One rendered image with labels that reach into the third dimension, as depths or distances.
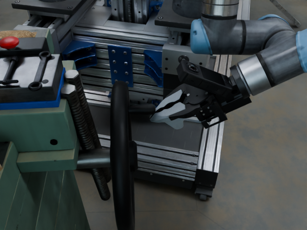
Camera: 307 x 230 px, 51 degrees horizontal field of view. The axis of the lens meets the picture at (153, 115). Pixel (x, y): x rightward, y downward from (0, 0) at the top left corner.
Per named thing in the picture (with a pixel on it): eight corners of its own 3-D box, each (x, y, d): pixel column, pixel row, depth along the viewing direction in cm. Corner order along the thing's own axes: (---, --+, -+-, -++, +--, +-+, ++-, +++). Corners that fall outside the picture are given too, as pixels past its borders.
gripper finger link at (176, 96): (161, 131, 74) (196, 114, 71) (147, 116, 70) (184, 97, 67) (159, 121, 76) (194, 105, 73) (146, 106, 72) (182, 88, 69)
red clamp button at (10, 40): (17, 49, 51) (15, 44, 50) (-3, 50, 50) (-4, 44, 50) (21, 39, 53) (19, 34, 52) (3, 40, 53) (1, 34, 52)
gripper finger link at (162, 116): (162, 141, 72) (199, 124, 69) (148, 126, 68) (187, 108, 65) (161, 131, 74) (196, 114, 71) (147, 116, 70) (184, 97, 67)
